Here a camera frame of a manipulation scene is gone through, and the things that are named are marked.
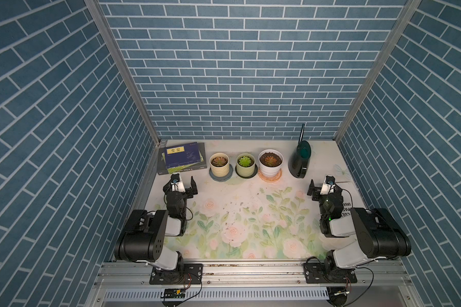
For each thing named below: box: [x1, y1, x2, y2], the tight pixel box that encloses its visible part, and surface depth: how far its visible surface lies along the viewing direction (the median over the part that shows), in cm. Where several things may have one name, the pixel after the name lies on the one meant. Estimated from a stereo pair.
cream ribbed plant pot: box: [208, 152, 230, 178], surface depth 102 cm
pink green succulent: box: [210, 156, 228, 167], surface depth 101 cm
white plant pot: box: [258, 149, 284, 179], surface depth 101 cm
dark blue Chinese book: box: [164, 141, 202, 169], surface depth 106 cm
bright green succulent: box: [238, 156, 251, 167], surface depth 101 cm
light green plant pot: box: [235, 152, 256, 178], surface depth 101 cm
